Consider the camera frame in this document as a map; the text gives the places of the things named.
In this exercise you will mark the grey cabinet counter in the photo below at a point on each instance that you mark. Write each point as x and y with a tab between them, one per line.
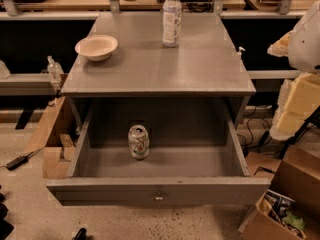
205	63

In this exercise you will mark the black power adapter on floor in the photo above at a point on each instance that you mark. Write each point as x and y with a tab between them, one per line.
15	163

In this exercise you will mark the small pump bottle behind counter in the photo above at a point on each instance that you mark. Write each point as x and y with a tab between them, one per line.
241	51

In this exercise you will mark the cardboard box with magazines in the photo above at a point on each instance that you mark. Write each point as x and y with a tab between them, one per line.
290	208

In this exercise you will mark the small bottle on left shelf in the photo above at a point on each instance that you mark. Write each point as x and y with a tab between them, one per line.
54	69

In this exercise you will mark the open grey top drawer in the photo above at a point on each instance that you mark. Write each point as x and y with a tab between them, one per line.
194	156

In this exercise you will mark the cardboard box at left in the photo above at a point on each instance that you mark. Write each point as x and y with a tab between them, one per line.
53	138

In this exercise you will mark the white paper bowl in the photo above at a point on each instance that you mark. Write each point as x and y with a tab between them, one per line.
96	47

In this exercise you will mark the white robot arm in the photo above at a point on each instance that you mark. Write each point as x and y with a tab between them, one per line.
301	45

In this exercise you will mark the clear plastic water bottle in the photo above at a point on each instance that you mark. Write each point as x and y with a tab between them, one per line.
172	10

